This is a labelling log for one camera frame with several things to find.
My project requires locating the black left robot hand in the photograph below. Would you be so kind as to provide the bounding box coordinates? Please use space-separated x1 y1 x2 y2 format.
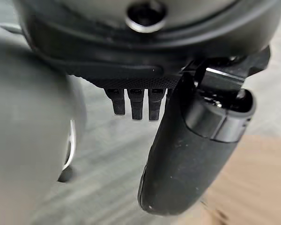
8 0 281 210

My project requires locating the light brown wooden board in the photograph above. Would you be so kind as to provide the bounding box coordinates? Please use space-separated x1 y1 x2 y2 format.
181 134 281 225

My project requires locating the dark robot foot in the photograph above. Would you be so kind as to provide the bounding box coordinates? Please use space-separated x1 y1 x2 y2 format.
58 165 75 184

